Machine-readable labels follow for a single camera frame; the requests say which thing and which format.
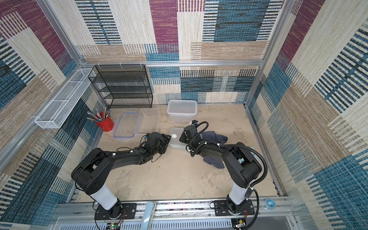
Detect green-rimmed lunch box lid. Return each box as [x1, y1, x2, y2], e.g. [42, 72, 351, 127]
[169, 127, 186, 150]

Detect grey cleaning cloth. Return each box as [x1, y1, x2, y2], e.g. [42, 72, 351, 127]
[201, 131, 228, 169]

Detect blue-rimmed clear lunch box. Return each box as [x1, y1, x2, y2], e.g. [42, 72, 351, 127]
[134, 108, 160, 135]

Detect blue-rimmed clear lid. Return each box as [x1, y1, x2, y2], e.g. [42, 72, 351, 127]
[114, 111, 139, 139]

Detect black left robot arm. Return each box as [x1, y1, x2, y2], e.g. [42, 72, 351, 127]
[71, 132, 171, 219]

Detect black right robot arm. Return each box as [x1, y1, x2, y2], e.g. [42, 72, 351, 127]
[179, 122, 268, 215]

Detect clear far lunch box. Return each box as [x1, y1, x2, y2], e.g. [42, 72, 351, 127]
[167, 99, 197, 122]

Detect red pencil cup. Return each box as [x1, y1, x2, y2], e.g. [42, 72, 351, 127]
[96, 113, 114, 132]

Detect pens in red cup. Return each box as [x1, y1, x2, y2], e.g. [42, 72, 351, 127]
[87, 107, 110, 122]

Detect black mesh shelf rack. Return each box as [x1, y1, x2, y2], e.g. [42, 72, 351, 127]
[88, 64, 153, 109]

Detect light blue calculator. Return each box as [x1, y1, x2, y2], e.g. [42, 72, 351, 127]
[250, 147, 263, 166]

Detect blue tape roll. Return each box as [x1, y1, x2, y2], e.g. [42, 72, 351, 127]
[264, 197, 276, 210]

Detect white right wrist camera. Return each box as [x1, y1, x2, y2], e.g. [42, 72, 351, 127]
[191, 120, 198, 127]

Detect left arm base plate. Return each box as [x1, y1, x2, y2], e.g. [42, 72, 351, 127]
[94, 203, 137, 220]

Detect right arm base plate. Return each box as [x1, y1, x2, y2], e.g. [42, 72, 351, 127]
[209, 200, 255, 216]

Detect white wire wall basket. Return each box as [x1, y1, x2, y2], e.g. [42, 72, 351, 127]
[34, 69, 92, 129]

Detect aluminium front rail frame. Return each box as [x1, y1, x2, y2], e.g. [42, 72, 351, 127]
[48, 197, 303, 230]

